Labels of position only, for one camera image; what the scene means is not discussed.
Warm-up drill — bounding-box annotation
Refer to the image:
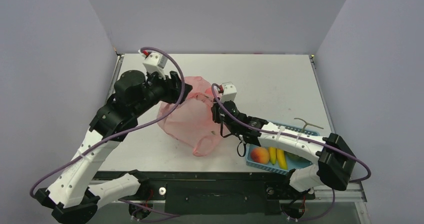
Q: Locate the yellow fake banana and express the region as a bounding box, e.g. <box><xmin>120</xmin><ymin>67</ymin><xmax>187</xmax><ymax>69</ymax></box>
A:
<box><xmin>268</xmin><ymin>147</ymin><xmax>277</xmax><ymax>165</ymax></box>
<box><xmin>276</xmin><ymin>149</ymin><xmax>288</xmax><ymax>170</ymax></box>

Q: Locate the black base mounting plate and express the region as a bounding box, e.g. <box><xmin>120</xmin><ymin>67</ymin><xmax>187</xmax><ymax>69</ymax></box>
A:
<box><xmin>92</xmin><ymin>171</ymin><xmax>316</xmax><ymax>217</ymax></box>

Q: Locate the blue plastic basket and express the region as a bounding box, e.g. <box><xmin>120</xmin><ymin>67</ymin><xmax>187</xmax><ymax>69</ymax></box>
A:
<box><xmin>244</xmin><ymin>123</ymin><xmax>320</xmax><ymax>174</ymax></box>

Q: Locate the green fake melon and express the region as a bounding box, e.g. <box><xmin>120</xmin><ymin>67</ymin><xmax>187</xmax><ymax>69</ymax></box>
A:
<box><xmin>285</xmin><ymin>117</ymin><xmax>325</xmax><ymax>162</ymax></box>

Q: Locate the pink plastic bag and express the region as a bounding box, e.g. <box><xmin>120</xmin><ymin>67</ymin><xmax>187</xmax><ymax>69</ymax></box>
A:
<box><xmin>157</xmin><ymin>76</ymin><xmax>223</xmax><ymax>157</ymax></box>

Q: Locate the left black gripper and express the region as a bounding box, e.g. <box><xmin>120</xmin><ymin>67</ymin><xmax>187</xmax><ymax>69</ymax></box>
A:
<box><xmin>133</xmin><ymin>68</ymin><xmax>192</xmax><ymax>117</ymax></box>

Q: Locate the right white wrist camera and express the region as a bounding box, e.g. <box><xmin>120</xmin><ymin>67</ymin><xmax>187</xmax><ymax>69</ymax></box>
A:
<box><xmin>218</xmin><ymin>82</ymin><xmax>237</xmax><ymax>103</ymax></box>

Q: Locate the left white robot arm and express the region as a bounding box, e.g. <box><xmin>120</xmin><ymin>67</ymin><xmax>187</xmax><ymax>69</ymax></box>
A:
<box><xmin>33</xmin><ymin>70</ymin><xmax>192</xmax><ymax>224</ymax></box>

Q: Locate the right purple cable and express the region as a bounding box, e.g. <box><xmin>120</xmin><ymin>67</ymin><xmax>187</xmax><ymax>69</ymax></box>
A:
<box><xmin>211</xmin><ymin>83</ymin><xmax>372</xmax><ymax>222</ymax></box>

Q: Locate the orange fake fruit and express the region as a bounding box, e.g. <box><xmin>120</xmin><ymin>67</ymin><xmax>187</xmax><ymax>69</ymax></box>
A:
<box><xmin>250</xmin><ymin>147</ymin><xmax>270</xmax><ymax>165</ymax></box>

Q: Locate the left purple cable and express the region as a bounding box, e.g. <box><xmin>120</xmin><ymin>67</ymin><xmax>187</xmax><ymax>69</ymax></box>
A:
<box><xmin>29</xmin><ymin>46</ymin><xmax>186</xmax><ymax>223</ymax></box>

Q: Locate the purple cable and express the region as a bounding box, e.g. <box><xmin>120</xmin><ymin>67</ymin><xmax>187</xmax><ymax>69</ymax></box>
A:
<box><xmin>211</xmin><ymin>83</ymin><xmax>372</xmax><ymax>222</ymax></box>
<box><xmin>29</xmin><ymin>46</ymin><xmax>186</xmax><ymax>223</ymax></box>

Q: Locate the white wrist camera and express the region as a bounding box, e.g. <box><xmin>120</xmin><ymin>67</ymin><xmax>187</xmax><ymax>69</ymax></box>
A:
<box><xmin>218</xmin><ymin>82</ymin><xmax>237</xmax><ymax>103</ymax></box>
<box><xmin>138</xmin><ymin>49</ymin><xmax>168</xmax><ymax>78</ymax></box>

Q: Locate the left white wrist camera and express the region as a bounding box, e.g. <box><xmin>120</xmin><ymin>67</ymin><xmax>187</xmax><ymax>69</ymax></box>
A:
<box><xmin>138</xmin><ymin>49</ymin><xmax>168</xmax><ymax>78</ymax></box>

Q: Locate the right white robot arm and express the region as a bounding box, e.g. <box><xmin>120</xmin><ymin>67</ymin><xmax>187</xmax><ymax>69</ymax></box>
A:
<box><xmin>211</xmin><ymin>101</ymin><xmax>356</xmax><ymax>198</ymax></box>

